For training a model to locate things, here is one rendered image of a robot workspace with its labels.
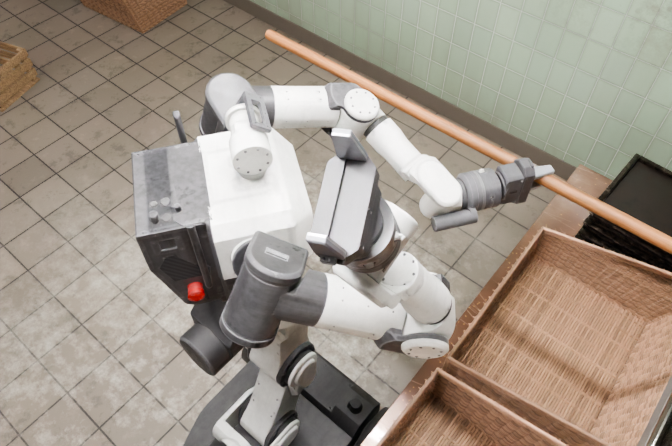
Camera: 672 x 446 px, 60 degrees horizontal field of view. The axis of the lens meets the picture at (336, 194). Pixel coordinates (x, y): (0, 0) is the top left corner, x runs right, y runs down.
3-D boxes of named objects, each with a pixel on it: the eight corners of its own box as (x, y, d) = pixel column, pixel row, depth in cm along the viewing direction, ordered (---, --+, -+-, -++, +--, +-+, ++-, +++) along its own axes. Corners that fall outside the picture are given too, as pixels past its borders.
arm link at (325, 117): (353, 106, 139) (260, 106, 131) (371, 73, 128) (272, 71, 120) (363, 148, 134) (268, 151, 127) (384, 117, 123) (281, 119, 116)
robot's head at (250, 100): (223, 154, 97) (245, 122, 92) (217, 120, 102) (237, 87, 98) (257, 163, 100) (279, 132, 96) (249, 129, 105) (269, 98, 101)
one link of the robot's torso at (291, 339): (288, 398, 164) (265, 330, 127) (244, 360, 171) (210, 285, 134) (324, 358, 171) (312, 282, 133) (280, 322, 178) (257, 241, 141)
